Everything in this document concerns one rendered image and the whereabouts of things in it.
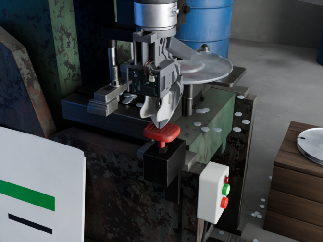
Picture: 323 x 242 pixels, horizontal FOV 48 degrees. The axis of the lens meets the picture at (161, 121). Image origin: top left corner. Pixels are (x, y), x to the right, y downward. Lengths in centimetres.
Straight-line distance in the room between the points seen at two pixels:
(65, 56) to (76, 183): 37
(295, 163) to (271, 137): 89
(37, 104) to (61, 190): 27
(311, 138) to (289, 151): 13
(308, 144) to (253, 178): 47
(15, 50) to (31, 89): 11
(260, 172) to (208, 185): 116
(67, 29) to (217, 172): 58
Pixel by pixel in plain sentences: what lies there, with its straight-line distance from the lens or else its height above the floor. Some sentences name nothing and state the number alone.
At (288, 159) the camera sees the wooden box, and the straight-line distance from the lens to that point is 147.
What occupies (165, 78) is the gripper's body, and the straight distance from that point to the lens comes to 64.
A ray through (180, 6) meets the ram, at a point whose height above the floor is 95.
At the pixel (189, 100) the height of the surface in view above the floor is 70.
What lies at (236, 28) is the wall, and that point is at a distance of 449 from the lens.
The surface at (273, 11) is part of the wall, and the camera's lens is 436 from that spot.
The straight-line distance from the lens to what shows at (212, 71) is 102.
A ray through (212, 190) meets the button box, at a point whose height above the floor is 60.
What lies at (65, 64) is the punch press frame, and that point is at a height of 79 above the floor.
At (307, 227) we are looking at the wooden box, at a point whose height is 9.
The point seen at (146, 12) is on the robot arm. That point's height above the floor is 101.
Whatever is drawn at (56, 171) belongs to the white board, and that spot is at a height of 50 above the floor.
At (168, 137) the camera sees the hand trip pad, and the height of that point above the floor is 76.
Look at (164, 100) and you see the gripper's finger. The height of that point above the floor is 84.
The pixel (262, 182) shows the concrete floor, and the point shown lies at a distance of 192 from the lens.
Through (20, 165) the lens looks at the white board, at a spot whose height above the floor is 49.
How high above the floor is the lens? 112
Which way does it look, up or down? 28 degrees down
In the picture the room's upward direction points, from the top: straight up
